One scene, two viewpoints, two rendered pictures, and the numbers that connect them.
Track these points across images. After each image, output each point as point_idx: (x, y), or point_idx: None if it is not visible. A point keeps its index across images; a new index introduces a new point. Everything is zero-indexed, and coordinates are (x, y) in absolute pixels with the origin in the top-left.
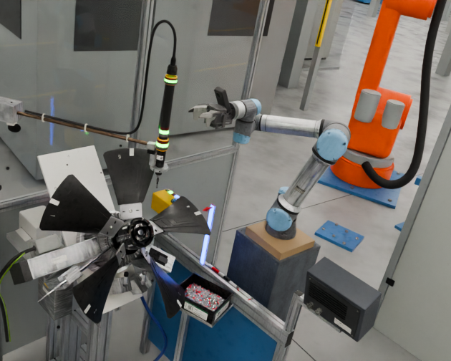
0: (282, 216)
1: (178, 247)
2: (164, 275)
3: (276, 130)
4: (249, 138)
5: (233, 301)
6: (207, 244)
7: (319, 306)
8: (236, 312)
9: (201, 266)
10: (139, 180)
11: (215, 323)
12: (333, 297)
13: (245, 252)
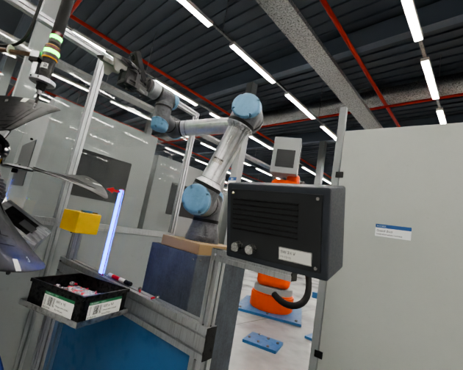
0: (199, 190)
1: (79, 265)
2: (9, 225)
3: (195, 127)
4: (167, 125)
5: (131, 313)
6: (110, 243)
7: (251, 241)
8: (134, 332)
9: (99, 276)
10: (20, 115)
11: (87, 324)
12: (273, 201)
13: (159, 264)
